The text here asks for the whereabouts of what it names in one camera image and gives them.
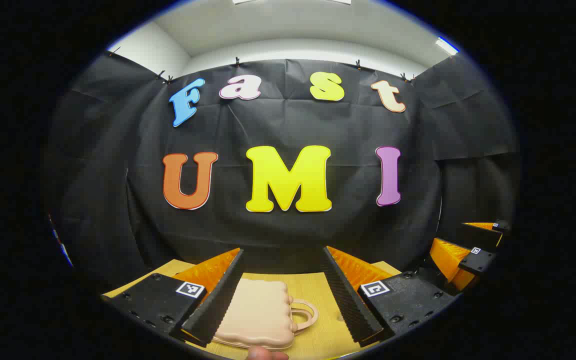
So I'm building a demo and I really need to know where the beige suitcase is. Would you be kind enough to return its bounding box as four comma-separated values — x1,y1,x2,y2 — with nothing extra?
211,278,320,351

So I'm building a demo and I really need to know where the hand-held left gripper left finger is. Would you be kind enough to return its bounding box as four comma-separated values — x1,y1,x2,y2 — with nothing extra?
100,247,245,347

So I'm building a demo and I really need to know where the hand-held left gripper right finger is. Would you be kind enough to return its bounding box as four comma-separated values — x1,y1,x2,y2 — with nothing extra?
321,245,459,348

